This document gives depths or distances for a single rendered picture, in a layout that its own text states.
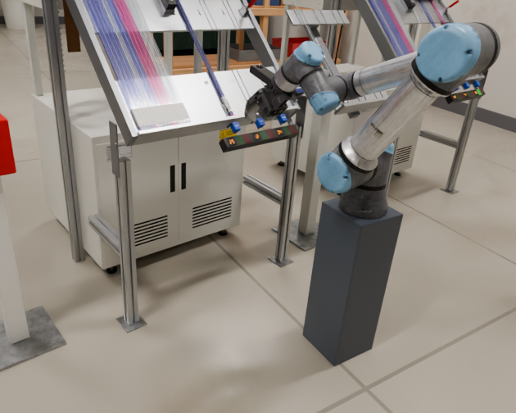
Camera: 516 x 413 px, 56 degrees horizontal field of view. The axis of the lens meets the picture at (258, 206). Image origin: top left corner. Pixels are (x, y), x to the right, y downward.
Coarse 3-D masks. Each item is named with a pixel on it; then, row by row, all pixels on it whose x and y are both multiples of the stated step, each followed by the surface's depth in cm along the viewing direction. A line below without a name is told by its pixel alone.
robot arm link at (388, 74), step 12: (396, 60) 127; (408, 60) 124; (360, 72) 135; (372, 72) 132; (384, 72) 129; (396, 72) 126; (408, 72) 124; (348, 84) 137; (360, 84) 135; (372, 84) 133; (384, 84) 131; (396, 84) 129; (348, 96) 139; (360, 96) 139
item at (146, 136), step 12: (288, 108) 181; (204, 120) 159; (216, 120) 161; (228, 120) 165; (240, 120) 170; (264, 120) 181; (144, 132) 146; (156, 132) 149; (168, 132) 152; (180, 132) 157; (192, 132) 161; (204, 132) 166
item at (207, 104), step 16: (176, 80) 162; (192, 80) 166; (208, 80) 169; (224, 80) 173; (240, 80) 177; (256, 80) 182; (192, 96) 163; (208, 96) 167; (240, 96) 174; (192, 112) 161; (208, 112) 164; (224, 112) 168; (240, 112) 171
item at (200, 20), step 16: (80, 0) 155; (144, 0) 169; (192, 0) 181; (208, 0) 185; (224, 0) 190; (144, 16) 166; (160, 16) 170; (176, 16) 174; (192, 16) 178; (208, 16) 182; (224, 16) 186; (240, 16) 191; (96, 32) 154; (160, 32) 168
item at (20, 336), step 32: (0, 128) 132; (0, 160) 135; (0, 192) 140; (0, 224) 144; (0, 256) 148; (0, 288) 152; (0, 320) 172; (32, 320) 173; (0, 352) 159; (32, 352) 160
